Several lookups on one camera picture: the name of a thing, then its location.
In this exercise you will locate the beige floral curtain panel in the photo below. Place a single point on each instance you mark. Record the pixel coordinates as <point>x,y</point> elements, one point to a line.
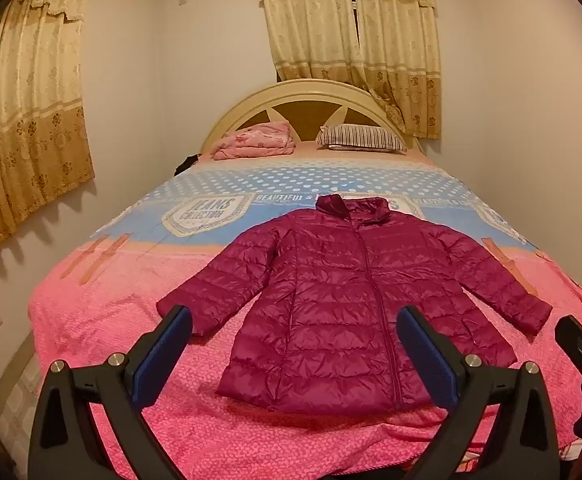
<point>311,20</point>
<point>401,45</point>

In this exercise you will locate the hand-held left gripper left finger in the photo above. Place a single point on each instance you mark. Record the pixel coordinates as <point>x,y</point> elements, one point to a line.
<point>163,355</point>

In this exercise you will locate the magenta quilted puffer jacket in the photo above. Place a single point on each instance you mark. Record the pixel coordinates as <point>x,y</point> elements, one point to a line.
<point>341,300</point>

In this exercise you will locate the wide beige floral curtain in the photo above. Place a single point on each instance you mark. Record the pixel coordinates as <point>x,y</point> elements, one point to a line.
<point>26,125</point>

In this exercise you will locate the cream wooden headboard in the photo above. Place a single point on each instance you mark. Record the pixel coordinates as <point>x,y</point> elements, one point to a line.
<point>291,110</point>

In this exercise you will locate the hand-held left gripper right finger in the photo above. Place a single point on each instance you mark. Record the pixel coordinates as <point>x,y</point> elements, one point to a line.
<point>431,355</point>

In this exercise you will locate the dark object beside bed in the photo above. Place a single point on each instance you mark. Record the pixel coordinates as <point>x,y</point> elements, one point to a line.
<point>188,162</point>

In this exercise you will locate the striped pillow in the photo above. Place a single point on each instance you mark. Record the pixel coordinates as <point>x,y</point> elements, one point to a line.
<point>361,137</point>

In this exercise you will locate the pink and blue printed blanket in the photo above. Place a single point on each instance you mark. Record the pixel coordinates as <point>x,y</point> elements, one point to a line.
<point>121,305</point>

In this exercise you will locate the folded pink floral quilt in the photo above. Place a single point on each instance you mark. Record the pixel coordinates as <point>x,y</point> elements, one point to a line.
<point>253,141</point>

